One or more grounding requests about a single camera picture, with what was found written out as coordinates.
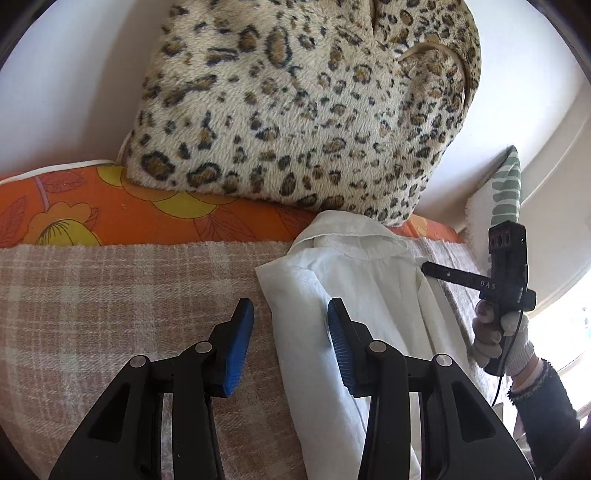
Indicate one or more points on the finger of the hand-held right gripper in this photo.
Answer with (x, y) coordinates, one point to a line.
(455, 274)

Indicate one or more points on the orange floral bed sheet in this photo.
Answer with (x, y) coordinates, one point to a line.
(138, 212)

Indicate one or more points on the person's right forearm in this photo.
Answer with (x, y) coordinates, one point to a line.
(545, 406)

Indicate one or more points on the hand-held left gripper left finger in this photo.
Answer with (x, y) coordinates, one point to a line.
(240, 346)

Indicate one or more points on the green striped white pillow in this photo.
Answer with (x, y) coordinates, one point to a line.
(505, 194)

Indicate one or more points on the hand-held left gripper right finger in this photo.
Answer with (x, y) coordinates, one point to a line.
(341, 346)

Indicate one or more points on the leopard print cushion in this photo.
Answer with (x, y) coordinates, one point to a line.
(300, 106)

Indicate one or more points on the bright window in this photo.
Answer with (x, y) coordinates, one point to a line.
(572, 323)

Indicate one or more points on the pink plaid blanket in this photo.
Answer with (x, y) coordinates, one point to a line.
(92, 300)

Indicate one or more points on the person's right hand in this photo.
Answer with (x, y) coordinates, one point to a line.
(519, 350)

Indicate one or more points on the white long-sleeve shirt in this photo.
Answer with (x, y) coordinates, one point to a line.
(369, 286)

